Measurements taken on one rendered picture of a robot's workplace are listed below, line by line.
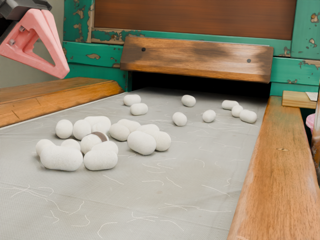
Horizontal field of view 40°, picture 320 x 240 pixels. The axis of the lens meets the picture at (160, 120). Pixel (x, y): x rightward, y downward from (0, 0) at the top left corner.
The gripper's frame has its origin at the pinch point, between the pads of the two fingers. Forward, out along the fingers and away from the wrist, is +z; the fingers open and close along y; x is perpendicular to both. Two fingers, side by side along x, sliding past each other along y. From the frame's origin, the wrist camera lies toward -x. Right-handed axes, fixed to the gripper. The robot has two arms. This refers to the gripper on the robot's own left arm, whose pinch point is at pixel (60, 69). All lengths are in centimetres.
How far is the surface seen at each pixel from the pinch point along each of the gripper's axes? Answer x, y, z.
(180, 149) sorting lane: -3.8, 0.0, 16.4
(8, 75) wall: 69, 120, -57
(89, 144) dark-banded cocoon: -0.2, -8.3, 9.9
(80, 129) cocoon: 2.2, -2.5, 7.1
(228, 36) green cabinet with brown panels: -13.2, 43.7, 7.1
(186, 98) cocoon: -1.0, 31.6, 10.7
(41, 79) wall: 60, 121, -46
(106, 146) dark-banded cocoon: -1.8, -9.2, 11.4
